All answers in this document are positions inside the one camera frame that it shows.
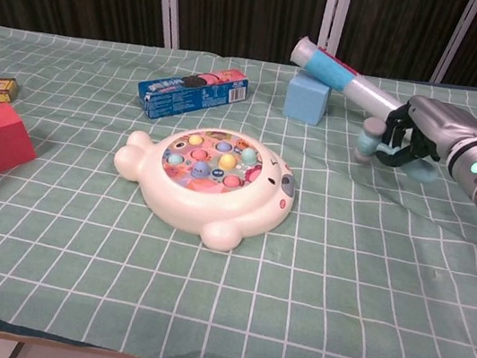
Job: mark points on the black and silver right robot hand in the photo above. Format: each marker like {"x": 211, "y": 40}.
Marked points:
{"x": 446, "y": 125}

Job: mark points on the small blue toy mallet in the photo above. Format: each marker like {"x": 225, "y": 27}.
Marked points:
{"x": 367, "y": 142}

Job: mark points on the white whack-a-mole toy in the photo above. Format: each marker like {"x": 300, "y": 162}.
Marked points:
{"x": 179, "y": 206}

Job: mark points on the clear plastic tube roll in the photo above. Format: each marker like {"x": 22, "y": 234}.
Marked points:
{"x": 328, "y": 70}

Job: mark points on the light blue foam cube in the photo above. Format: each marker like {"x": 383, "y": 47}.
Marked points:
{"x": 305, "y": 101}

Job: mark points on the blue cookie box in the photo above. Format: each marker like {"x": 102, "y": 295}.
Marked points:
{"x": 187, "y": 98}

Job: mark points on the green checked tablecloth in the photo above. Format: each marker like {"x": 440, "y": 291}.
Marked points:
{"x": 217, "y": 312}

